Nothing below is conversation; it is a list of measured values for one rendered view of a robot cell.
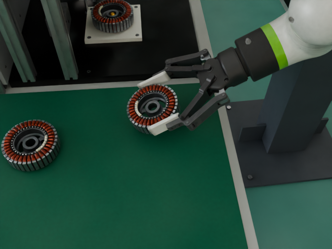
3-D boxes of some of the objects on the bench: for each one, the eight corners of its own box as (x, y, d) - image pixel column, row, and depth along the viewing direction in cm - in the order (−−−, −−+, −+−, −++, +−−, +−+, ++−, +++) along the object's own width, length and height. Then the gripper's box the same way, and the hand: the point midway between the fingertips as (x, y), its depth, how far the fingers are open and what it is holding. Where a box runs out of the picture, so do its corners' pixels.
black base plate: (177, -49, 129) (177, -56, 127) (202, 77, 90) (203, 70, 88) (44, -44, 127) (43, -50, 125) (11, 88, 88) (8, 81, 86)
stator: (135, 9, 102) (134, -3, 99) (133, 34, 95) (131, 22, 92) (95, 9, 102) (93, -3, 99) (90, 34, 95) (88, 22, 92)
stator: (173, 86, 82) (170, 75, 79) (186, 125, 75) (183, 115, 72) (127, 102, 82) (122, 92, 79) (136, 142, 76) (130, 133, 73)
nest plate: (140, 8, 104) (140, 4, 103) (142, 41, 95) (142, 37, 94) (88, 10, 104) (87, 6, 103) (85, 44, 94) (84, 40, 93)
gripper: (268, 116, 68) (164, 162, 73) (228, 36, 81) (143, 79, 87) (260, 96, 62) (147, 147, 67) (218, 13, 76) (127, 61, 81)
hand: (153, 105), depth 76 cm, fingers closed on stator, 11 cm apart
